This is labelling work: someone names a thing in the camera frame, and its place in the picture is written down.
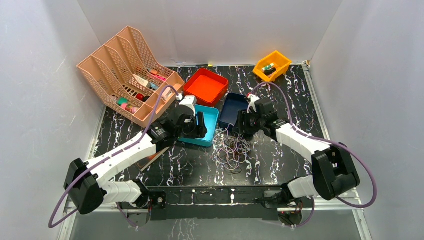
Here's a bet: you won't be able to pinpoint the pink marker in organizer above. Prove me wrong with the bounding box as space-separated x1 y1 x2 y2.
147 68 167 82

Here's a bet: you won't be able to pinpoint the cyan square tray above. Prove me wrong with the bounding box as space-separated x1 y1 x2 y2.
178 104 220 147

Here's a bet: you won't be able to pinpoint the black tube in bin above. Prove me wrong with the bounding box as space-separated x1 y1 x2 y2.
263 67 277 76

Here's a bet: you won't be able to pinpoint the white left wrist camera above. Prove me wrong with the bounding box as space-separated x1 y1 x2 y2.
179 95 197 117

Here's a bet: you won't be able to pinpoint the peach plastic file organizer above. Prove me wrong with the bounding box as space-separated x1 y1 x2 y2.
77 26 185 127

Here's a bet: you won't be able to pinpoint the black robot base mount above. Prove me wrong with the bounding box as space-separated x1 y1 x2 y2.
117 185 316 229

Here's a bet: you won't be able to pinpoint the white thin cable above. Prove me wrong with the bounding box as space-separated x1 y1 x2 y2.
211 127 256 170

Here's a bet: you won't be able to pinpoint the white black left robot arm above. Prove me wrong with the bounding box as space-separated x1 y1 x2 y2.
64 106 208 215

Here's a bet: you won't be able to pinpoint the three days to see book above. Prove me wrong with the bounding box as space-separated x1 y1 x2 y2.
137 147 169 171

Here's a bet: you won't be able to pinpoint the red ball in organizer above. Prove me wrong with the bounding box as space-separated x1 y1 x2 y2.
135 93 145 102

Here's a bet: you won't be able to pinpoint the aluminium frame rail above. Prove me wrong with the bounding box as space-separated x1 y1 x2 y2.
64 188 365 213

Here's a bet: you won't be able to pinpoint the red square tray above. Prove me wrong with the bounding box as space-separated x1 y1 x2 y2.
183 68 229 107

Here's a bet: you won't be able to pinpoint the green white tube in bin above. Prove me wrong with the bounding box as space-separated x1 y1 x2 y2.
261 63 275 72

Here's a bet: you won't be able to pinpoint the white box in organizer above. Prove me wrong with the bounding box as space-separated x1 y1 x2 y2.
133 74 151 88

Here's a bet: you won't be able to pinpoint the green pink tape rolls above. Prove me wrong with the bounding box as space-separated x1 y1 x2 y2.
116 97 139 114

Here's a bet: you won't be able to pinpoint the yellow plastic bin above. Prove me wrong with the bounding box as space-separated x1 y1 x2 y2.
253 50 292 82

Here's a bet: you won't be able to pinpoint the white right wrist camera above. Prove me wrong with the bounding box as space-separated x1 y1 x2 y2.
246 93 260 114

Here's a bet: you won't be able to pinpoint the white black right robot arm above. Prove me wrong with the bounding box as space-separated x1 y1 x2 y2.
232 99 360 207

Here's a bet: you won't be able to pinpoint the navy blue square tray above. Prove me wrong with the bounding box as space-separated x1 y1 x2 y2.
218 93 249 131

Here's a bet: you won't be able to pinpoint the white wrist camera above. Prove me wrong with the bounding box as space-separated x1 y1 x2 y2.
246 93 260 114
179 95 197 117

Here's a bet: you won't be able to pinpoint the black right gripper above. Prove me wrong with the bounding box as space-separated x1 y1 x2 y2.
231 109 265 134

